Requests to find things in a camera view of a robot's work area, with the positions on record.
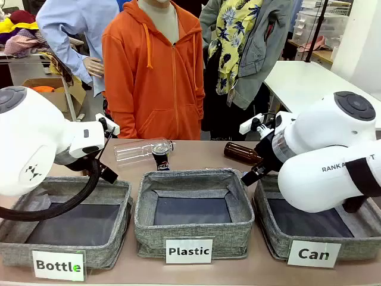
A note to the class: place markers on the black stand pole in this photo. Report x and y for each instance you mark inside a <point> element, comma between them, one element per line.
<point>317,29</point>

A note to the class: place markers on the pile of colourful clothes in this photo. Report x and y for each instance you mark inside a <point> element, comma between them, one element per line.
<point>21,32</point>

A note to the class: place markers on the white Can label sign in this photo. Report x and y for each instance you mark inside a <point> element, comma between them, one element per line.
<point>314,254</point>

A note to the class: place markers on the clear plastic storage drawers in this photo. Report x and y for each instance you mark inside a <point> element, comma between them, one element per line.
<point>321,28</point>

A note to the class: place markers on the white Plastic label sign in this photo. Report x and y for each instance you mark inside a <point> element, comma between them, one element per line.
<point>189,251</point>

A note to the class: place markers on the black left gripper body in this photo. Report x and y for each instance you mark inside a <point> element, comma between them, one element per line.
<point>80,163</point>

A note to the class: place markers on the blue shirt person's hand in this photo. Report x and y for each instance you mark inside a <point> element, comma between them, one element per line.
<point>93,67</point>

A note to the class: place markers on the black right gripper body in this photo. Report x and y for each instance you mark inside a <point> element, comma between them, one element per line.
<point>269,155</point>

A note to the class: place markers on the person in orange hoodie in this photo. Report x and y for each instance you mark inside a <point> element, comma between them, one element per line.
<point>154,89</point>

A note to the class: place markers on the person in floral shirt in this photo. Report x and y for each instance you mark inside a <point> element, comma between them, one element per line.
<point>238,44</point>

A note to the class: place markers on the black drink can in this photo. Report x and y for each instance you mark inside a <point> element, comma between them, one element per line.
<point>161,159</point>

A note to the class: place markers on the white Bottle label sign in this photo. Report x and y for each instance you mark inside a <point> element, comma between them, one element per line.
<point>58,265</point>

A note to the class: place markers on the brown glass bottle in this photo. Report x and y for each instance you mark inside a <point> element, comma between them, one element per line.
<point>238,152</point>

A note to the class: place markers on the clear plastic bottle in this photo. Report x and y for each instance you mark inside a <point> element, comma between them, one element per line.
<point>131,152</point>

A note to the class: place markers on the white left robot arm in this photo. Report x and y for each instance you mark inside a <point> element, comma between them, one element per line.
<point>29,134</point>

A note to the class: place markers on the cardboard box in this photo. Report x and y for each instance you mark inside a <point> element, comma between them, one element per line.
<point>56,99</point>

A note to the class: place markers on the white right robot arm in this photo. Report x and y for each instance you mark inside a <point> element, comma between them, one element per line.
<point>312,184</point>

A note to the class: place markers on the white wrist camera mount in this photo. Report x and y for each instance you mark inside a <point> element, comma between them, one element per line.
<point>250,124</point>
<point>107,124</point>

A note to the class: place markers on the person in blue shirt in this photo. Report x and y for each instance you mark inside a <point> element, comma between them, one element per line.
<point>68,26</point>

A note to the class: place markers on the grey fabric basket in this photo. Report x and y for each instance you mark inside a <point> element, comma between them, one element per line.
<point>193,235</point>
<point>89,226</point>
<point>309,226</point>

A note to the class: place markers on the white side table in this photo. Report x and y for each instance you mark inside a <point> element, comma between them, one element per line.
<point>32,64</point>

